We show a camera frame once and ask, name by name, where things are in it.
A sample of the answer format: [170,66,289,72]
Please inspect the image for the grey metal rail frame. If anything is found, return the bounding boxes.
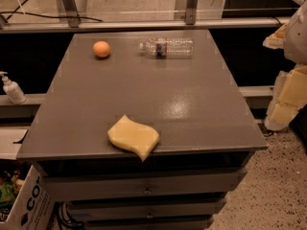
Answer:
[0,0,307,35]

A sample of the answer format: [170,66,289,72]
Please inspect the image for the yellow wavy sponge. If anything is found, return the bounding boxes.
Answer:
[107,115,160,162]

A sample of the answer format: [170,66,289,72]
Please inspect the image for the orange fruit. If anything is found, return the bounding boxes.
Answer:
[93,41,110,58]

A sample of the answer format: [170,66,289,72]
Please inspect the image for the grey drawer cabinet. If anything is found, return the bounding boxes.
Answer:
[18,30,267,230]

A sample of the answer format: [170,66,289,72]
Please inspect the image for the white cardboard box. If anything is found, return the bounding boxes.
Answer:
[0,167,55,230]

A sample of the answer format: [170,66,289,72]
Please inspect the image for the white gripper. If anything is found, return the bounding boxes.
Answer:
[263,1,307,131]

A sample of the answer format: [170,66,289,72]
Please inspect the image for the clear plastic water bottle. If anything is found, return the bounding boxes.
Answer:
[139,37,194,58]

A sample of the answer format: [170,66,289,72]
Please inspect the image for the black cable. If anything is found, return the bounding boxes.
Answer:
[0,0,104,23]

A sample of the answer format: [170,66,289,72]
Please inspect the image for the white pump dispenser bottle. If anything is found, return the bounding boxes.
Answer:
[0,71,26,104]

